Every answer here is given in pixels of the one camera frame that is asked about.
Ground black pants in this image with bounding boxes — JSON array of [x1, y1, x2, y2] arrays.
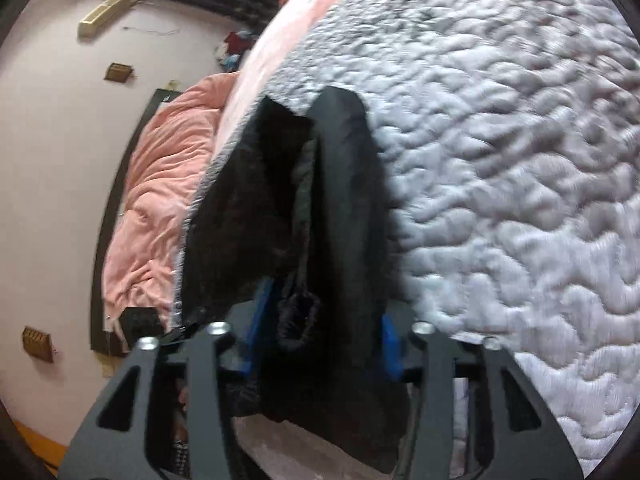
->
[[179, 87, 409, 473]]

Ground pink blanket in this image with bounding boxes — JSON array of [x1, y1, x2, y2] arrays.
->
[[101, 0, 337, 330]]

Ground black bed headboard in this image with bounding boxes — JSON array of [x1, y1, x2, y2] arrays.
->
[[89, 88, 181, 356]]

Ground grey quilted bedspread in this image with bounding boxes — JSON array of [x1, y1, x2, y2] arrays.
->
[[169, 0, 640, 476]]

